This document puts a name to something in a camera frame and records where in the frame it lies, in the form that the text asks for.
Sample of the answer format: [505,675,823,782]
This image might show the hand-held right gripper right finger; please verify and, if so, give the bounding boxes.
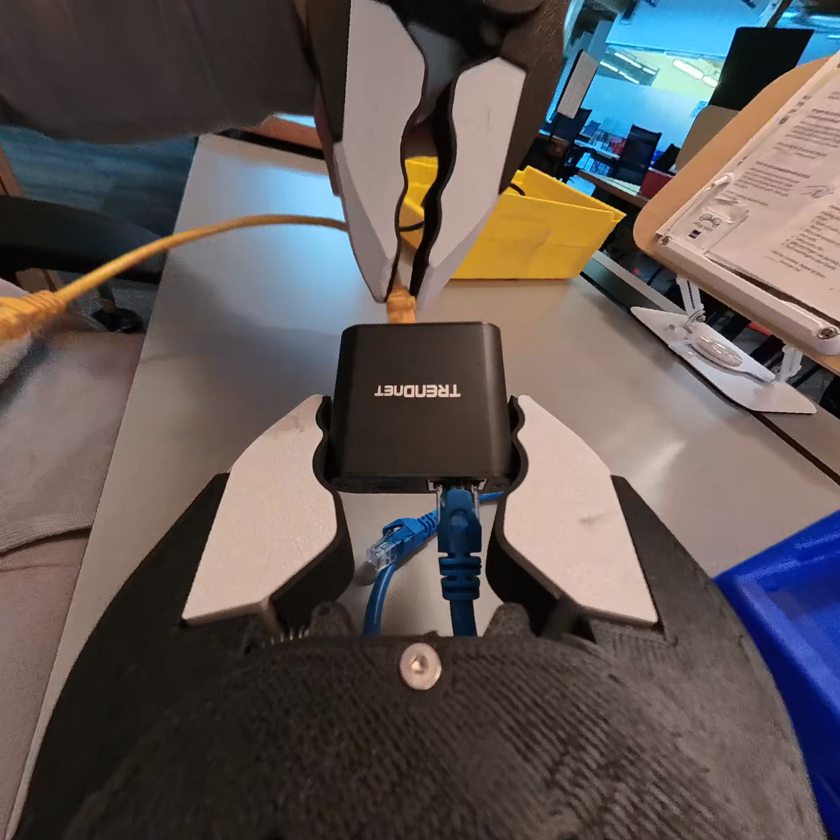
[489,394,660,641]

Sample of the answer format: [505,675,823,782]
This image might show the grey desk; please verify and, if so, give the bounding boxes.
[3,134,840,834]

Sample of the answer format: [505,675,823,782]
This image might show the yellow plastic bin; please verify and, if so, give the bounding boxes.
[400,156,626,280]

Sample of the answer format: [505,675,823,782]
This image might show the black network switch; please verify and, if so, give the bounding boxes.
[327,322,514,494]

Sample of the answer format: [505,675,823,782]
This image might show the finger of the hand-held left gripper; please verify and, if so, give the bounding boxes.
[409,56,530,311]
[330,0,429,304]

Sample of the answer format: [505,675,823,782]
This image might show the person's grey sweatshirt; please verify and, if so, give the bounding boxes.
[0,328,147,808]

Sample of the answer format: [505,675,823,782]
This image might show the printed paper sheets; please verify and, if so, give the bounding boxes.
[659,66,840,322]

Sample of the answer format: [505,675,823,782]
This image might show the tan document stand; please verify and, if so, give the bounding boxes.
[631,49,840,416]

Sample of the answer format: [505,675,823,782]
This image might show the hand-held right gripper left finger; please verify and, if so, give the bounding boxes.
[181,394,358,634]

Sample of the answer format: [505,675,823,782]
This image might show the blue plastic bin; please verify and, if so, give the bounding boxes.
[714,512,840,840]

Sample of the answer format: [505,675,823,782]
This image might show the black office chair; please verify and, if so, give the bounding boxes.
[0,196,168,332]

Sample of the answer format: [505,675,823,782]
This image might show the blue network cable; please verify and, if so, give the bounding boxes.
[357,482,506,637]

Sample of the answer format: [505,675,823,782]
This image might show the black monitor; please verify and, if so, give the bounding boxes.
[710,26,816,111]

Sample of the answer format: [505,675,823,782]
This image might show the yellow network cable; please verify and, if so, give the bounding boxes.
[0,213,418,350]

